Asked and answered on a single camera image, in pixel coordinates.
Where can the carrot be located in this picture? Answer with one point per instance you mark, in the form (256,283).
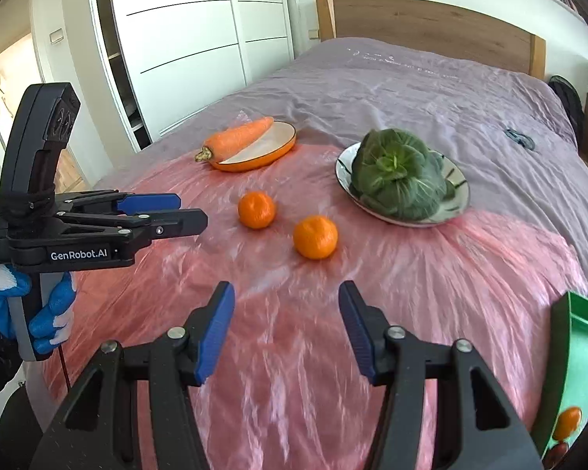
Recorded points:
(237,139)

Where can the red apple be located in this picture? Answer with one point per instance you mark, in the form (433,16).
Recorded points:
(557,455)

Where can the green bok choy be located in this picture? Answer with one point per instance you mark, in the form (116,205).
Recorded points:
(397,176)

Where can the wooden headboard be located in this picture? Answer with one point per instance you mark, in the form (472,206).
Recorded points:
(421,24)

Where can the wall light switch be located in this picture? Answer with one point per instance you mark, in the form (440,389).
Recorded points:
(56,35)

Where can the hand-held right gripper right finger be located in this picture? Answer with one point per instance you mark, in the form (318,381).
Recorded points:
(360,335)

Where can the pink plastic sheet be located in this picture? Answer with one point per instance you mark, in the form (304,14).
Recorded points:
(294,401)

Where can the person's left hand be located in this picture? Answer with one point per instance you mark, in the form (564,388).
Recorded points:
(56,320)

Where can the orange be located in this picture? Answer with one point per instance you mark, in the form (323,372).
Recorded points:
(257,209)
(316,237)
(568,422)

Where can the white patterned plate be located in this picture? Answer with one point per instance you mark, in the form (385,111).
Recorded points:
(458,200)

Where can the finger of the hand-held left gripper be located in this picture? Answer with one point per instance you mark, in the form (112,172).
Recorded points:
(149,203)
(181,223)

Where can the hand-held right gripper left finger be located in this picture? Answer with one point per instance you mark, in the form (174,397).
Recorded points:
(215,335)

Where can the green metal tray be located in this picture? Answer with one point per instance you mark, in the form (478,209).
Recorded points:
(578,367)

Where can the bedside wall switch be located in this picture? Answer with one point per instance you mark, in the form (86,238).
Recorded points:
(313,34)

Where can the black backpack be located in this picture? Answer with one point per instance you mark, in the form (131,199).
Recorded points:
(566,103)

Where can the white wardrobe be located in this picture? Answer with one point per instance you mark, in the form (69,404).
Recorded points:
(186,34)

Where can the orange enamel plate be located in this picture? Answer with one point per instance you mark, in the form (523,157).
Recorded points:
(274,149)

